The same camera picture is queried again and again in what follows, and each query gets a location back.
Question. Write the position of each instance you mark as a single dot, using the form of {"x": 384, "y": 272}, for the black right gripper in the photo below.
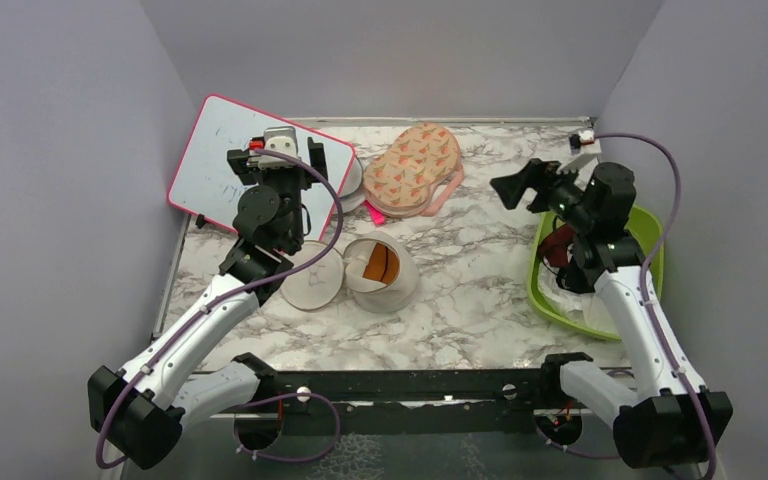
{"x": 539, "y": 175}

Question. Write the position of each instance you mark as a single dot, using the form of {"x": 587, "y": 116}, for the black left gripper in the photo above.
{"x": 240, "y": 161}

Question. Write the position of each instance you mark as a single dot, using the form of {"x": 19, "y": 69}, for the white mesh laundry bag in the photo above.
{"x": 317, "y": 285}

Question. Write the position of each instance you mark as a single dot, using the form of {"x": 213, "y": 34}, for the black and orange bra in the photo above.
{"x": 383, "y": 265}

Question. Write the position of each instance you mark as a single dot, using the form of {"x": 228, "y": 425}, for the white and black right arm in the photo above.
{"x": 671, "y": 417}

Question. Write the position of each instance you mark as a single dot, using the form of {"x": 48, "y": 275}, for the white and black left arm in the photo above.
{"x": 140, "y": 410}

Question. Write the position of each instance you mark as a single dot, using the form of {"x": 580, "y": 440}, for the orange patterned bra wash bag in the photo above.
{"x": 417, "y": 174}

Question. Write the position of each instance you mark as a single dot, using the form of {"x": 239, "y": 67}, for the dark red cloth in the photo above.
{"x": 554, "y": 249}

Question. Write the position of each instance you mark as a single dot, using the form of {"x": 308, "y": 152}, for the pink framed whiteboard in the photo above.
{"x": 204, "y": 183}

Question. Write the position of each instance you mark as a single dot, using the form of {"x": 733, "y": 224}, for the white round object behind whiteboard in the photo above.
{"x": 352, "y": 194}

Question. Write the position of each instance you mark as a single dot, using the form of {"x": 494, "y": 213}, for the green plastic basin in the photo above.
{"x": 644, "y": 226}

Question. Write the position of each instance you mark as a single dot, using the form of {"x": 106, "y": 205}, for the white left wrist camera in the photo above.
{"x": 281, "y": 139}

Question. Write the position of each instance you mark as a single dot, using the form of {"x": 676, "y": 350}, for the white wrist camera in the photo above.
{"x": 584, "y": 147}
{"x": 281, "y": 139}

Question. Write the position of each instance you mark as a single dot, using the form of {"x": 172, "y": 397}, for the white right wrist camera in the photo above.
{"x": 584, "y": 147}

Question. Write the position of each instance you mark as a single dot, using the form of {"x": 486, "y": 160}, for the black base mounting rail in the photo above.
{"x": 405, "y": 402}

